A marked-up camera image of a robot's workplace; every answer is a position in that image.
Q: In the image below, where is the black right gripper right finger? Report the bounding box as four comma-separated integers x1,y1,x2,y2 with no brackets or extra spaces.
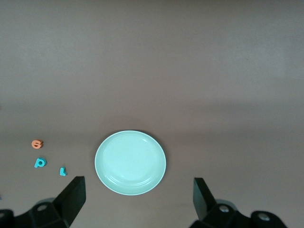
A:
190,177,288,228

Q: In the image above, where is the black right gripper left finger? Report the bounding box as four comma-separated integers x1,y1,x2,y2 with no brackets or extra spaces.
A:
0,176,86,228

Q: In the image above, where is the teal foam letter p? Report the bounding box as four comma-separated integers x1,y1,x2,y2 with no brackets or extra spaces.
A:
34,158,47,169

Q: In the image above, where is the orange foam number six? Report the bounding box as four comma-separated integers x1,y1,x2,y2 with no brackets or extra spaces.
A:
31,139,44,150

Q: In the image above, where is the pale green plate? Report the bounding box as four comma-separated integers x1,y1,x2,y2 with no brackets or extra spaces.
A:
94,130,167,196

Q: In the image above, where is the brown table cover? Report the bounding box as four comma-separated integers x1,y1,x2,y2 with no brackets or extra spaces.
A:
0,0,304,228

